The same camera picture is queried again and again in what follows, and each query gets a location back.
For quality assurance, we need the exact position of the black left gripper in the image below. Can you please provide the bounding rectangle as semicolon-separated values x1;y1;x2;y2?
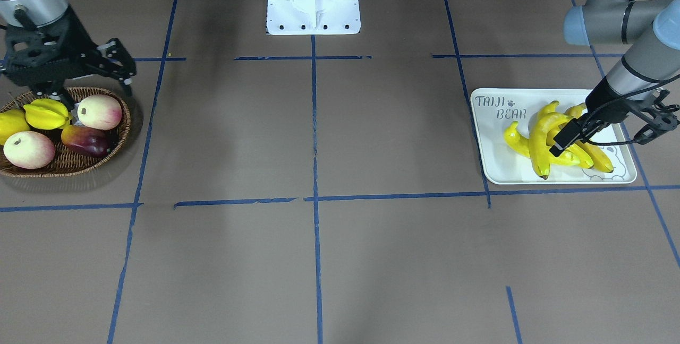
549;76;656;157

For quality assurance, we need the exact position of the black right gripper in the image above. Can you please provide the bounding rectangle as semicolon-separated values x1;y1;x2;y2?
2;7;138;111

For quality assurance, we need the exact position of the yellow banana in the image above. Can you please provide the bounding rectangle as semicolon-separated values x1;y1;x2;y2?
538;101;593;168
503;121;581;167
529;112;572;180
566;103;614;173

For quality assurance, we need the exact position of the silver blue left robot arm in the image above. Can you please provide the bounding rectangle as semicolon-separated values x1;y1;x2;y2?
550;0;679;156

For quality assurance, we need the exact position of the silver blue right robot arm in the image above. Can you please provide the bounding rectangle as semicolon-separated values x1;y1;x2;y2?
1;0;138;110

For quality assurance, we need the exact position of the pink white peach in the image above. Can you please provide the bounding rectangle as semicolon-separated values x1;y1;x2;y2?
76;94;122;131

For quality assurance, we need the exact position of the yellow starfruit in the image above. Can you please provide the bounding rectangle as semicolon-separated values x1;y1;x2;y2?
23;99;73;130

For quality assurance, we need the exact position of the dark red mango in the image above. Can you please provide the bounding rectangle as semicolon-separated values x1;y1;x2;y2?
61;125;115;159

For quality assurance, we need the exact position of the white bear tray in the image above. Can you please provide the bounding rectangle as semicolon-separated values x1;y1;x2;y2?
471;88;638;185

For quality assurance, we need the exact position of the yellow lemon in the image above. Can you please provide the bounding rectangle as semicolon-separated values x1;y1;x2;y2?
0;109;31;146

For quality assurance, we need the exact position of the pale apple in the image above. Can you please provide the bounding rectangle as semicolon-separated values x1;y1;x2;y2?
3;131;56;169

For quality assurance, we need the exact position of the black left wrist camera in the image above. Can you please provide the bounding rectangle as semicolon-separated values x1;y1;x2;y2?
631;88;679;145

